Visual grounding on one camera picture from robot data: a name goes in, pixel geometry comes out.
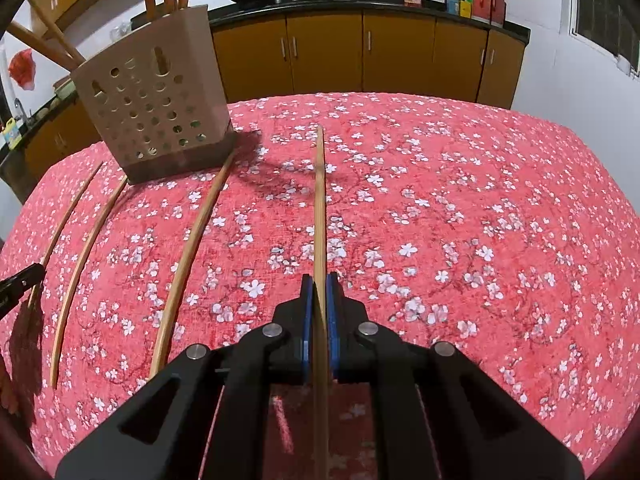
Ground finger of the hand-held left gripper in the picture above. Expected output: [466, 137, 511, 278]
[0, 264, 47, 322]

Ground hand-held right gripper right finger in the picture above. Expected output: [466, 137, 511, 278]
[326, 272, 586, 480]

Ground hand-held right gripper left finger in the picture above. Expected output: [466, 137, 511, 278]
[55, 274, 315, 480]

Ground beige perforated utensil holder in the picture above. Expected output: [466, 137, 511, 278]
[70, 4, 237, 185]

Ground yellow detergent bottle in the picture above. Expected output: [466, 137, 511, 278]
[1, 117, 22, 150]

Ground red floral tablecloth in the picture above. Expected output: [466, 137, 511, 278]
[0, 92, 640, 480]

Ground hanging red plastic bag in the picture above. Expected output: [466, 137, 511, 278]
[8, 50, 37, 91]

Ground wooden base cabinets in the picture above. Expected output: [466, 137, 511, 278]
[22, 10, 527, 181]

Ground wooden kitchen cabinets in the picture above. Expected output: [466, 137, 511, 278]
[0, 0, 531, 171]

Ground barred window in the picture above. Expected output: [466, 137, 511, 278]
[570, 0, 640, 77]

